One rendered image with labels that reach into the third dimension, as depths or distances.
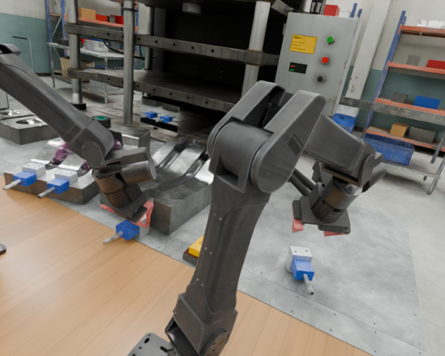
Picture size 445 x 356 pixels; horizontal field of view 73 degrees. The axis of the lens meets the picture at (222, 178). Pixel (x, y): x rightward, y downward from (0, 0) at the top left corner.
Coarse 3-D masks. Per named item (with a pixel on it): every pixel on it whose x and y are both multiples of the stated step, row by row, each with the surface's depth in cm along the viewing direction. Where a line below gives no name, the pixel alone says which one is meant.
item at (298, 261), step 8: (296, 248) 76; (304, 248) 76; (288, 256) 76; (296, 256) 73; (304, 256) 73; (312, 256) 73; (288, 264) 75; (296, 264) 72; (304, 264) 72; (296, 272) 70; (304, 272) 70; (312, 272) 70; (304, 280) 69
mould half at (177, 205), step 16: (160, 160) 106; (176, 160) 105; (192, 160) 105; (208, 160) 104; (160, 176) 96; (176, 176) 98; (208, 176) 99; (160, 192) 85; (176, 192) 86; (192, 192) 89; (208, 192) 97; (160, 208) 80; (176, 208) 81; (192, 208) 90; (160, 224) 82; (176, 224) 84
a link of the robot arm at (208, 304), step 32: (224, 128) 36; (256, 128) 35; (224, 160) 35; (224, 192) 36; (256, 192) 34; (224, 224) 36; (224, 256) 37; (192, 288) 41; (224, 288) 39; (192, 320) 41; (224, 320) 41
